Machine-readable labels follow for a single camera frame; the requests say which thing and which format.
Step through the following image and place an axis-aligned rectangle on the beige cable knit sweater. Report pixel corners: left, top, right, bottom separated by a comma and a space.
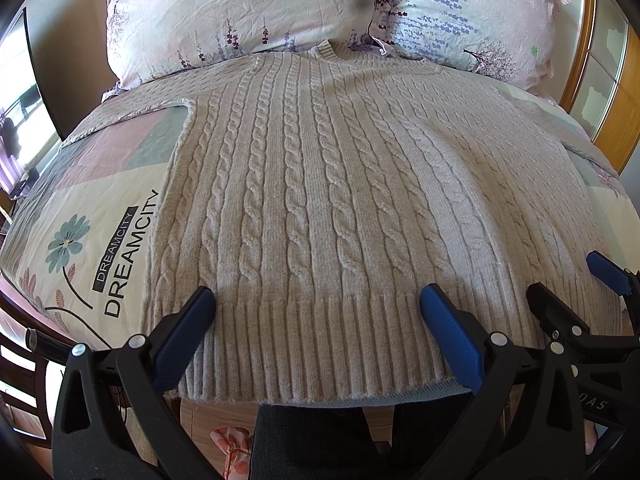
72, 42, 620, 404

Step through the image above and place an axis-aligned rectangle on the dark wooden chair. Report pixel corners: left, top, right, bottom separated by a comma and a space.
1, 292, 72, 450

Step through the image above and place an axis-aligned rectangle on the pink floral slipper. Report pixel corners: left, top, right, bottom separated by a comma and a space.
210, 426, 253, 480

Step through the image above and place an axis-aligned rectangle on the patchwork floral bed sheet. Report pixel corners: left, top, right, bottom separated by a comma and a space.
1, 84, 639, 349

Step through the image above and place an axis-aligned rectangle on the dark trouser leg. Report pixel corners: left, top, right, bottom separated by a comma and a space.
248, 404, 390, 479

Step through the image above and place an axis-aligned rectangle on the dark framed window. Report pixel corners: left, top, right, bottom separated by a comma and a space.
1, 11, 61, 200

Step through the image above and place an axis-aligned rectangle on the pink lavender pillow right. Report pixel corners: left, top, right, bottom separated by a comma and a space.
369, 0, 568, 90

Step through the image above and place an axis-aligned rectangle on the pink floral pillow left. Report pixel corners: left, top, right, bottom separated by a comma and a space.
106, 0, 374, 90

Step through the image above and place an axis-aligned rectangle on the wooden glass door frame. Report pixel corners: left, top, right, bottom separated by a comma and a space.
539, 0, 639, 172

